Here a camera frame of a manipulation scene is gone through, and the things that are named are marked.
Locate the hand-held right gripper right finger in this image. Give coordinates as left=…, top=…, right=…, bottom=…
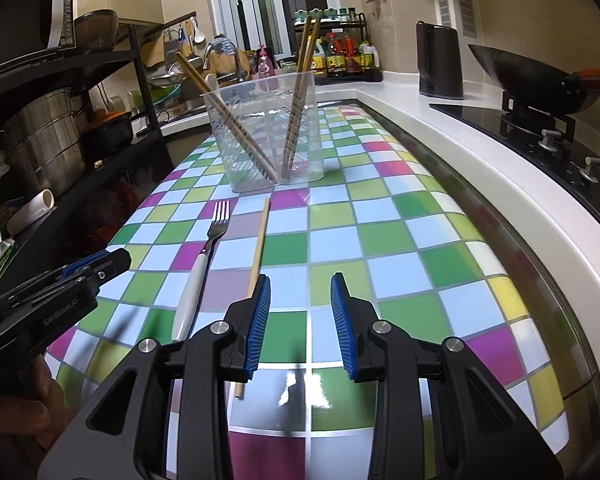
left=330, top=272, right=566, bottom=480

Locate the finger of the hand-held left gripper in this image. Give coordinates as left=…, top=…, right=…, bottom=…
left=50, top=248, right=132, bottom=297
left=55, top=252, right=112, bottom=278

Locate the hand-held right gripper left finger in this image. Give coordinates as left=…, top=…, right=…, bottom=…
left=37, top=274, right=272, bottom=480

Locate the metal fork white handle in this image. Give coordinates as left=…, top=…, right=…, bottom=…
left=172, top=200, right=231, bottom=342

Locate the wooden chopstick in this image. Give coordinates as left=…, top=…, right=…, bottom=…
left=179, top=51, right=280, bottom=182
left=234, top=197, right=272, bottom=401
left=174, top=52, right=276, bottom=183
left=286, top=16, right=322, bottom=171
left=176, top=51, right=278, bottom=183
left=281, top=19, right=310, bottom=172
left=284, top=17, right=317, bottom=172

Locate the clear plastic utensil holder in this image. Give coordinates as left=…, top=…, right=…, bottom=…
left=202, top=71, right=326, bottom=195

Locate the person's left hand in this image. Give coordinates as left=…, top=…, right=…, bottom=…
left=0, top=352, right=66, bottom=451

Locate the white paper roll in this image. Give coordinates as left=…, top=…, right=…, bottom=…
left=5, top=189, right=57, bottom=235

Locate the checkered table cover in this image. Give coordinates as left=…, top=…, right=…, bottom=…
left=45, top=100, right=600, bottom=480

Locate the large steel pot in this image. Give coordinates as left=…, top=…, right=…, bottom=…
left=0, top=87, right=86, bottom=198

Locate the black pot orange rim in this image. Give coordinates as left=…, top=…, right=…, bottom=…
left=82, top=107, right=133, bottom=156

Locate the black metal shelf rack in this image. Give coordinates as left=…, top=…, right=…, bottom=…
left=0, top=20, right=173, bottom=286

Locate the white kitchen counter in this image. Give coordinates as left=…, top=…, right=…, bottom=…
left=157, top=67, right=600, bottom=441

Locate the chrome sink faucet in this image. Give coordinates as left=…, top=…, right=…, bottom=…
left=202, top=40, right=246, bottom=86

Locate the wooden cutting board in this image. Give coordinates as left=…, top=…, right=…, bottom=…
left=207, top=47, right=246, bottom=83

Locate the metal bowl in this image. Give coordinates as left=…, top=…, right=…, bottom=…
left=75, top=9, right=121, bottom=46

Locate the microwave oven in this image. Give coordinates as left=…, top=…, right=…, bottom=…
left=0, top=0, right=76, bottom=76

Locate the black gas stove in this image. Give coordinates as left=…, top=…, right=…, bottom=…
left=429, top=92, right=600, bottom=201

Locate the row of condiment bottles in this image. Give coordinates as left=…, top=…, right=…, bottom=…
left=296, top=7, right=383, bottom=83

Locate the black electric kettle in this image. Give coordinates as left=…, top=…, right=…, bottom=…
left=415, top=20, right=465, bottom=101

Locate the kitchen window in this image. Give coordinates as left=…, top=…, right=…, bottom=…
left=205, top=0, right=341, bottom=61

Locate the black spice rack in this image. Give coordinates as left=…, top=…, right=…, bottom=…
left=294, top=7, right=383, bottom=83

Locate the black wok orange handle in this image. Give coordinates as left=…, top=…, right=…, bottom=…
left=467, top=42, right=600, bottom=116

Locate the white wall vent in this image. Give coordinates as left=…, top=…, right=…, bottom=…
left=432, top=0, right=453, bottom=28
left=452, top=0, right=473, bottom=38

